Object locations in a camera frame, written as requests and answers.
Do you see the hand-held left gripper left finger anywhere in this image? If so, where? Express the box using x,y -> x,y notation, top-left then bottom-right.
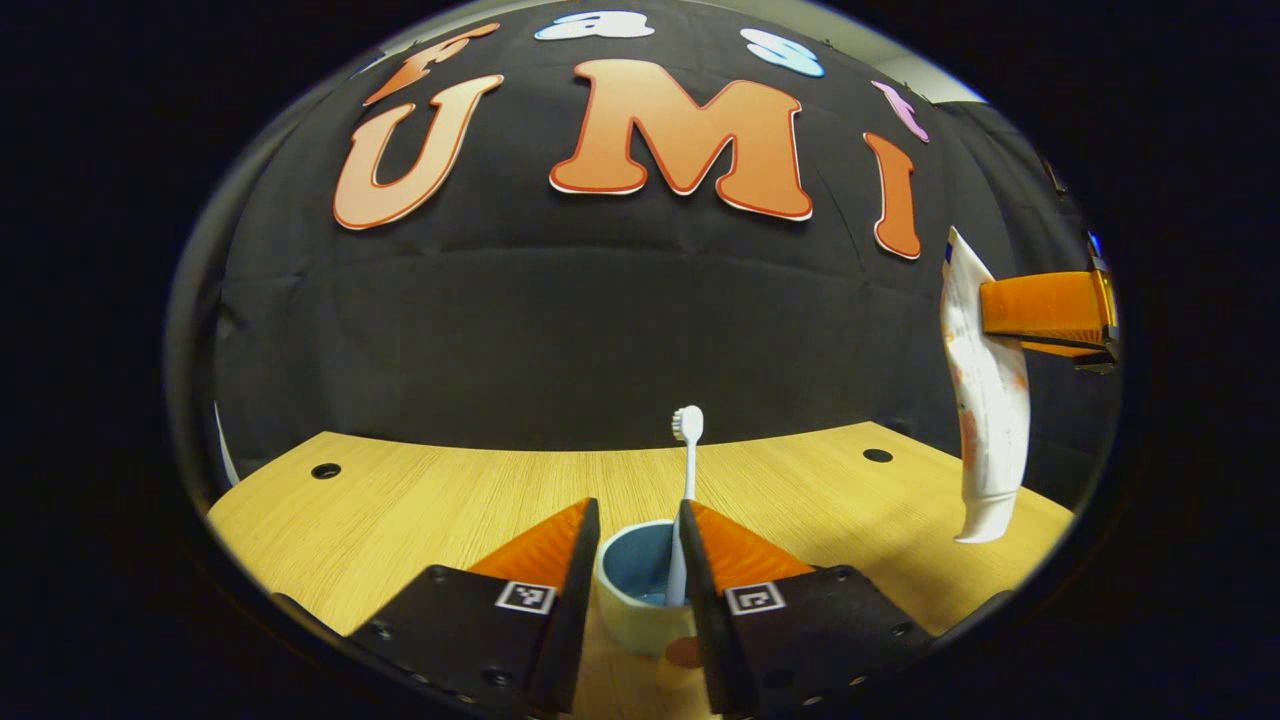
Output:
345,497 -> 601,719

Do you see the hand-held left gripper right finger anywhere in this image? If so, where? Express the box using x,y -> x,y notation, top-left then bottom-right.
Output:
678,500 -> 936,719

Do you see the white toothpaste tube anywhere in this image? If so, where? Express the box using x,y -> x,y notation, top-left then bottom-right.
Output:
940,226 -> 1031,544

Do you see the blue cup with wooden handle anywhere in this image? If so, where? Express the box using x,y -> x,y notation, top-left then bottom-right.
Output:
595,520 -> 704,670

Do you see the pale blue toothbrush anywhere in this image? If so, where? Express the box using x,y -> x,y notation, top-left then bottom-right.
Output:
665,405 -> 705,608

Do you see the wooden desktop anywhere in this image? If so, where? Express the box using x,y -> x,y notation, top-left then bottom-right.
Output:
207,421 -> 1076,720

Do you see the white panel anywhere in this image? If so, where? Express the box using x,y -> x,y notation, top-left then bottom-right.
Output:
213,402 -> 241,488

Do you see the black backdrop cloth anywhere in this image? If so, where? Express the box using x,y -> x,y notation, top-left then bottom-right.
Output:
165,0 -> 1121,501

